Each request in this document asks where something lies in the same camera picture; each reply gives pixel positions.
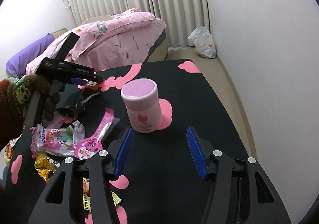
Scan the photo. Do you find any pink toothbrush blister pack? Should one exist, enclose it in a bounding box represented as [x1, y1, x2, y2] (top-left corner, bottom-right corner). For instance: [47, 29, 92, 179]
[74, 108, 114, 160]

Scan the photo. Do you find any pink round jar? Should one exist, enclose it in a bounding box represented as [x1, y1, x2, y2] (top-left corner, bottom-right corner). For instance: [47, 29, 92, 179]
[121, 78, 163, 133]

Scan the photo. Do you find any pink tissue pack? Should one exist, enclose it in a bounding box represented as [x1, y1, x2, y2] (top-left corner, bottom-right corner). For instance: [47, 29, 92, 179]
[30, 121, 85, 157]

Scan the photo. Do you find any left hand in glove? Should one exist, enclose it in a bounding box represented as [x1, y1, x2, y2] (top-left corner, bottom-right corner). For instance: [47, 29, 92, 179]
[4, 74, 51, 122]

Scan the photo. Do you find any red snack packet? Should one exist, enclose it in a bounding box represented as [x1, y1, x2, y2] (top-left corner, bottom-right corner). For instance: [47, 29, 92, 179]
[82, 81, 103, 98]

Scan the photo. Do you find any purple pillow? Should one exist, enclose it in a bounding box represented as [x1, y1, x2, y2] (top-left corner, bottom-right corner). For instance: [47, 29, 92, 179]
[5, 33, 55, 78]

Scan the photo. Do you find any black pink table cloth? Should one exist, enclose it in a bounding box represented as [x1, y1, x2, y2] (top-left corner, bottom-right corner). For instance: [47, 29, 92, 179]
[1, 60, 248, 223]

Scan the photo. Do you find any yellow candy wrapper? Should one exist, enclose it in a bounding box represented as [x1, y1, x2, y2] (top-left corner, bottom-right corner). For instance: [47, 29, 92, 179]
[82, 178, 108, 212]

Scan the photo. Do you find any pink quilt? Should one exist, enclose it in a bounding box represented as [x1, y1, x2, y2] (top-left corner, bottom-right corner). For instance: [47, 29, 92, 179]
[25, 8, 167, 76]

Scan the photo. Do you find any brown fleece left sleeve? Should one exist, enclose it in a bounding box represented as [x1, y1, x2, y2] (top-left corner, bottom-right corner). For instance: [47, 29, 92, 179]
[0, 79, 24, 149]

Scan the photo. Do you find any gold foil wrapper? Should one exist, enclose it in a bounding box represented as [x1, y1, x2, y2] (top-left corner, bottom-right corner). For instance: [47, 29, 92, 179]
[34, 153, 60, 183]

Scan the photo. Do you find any white plastic bag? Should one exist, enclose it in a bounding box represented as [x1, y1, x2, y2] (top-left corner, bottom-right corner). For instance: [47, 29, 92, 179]
[188, 26, 217, 59]

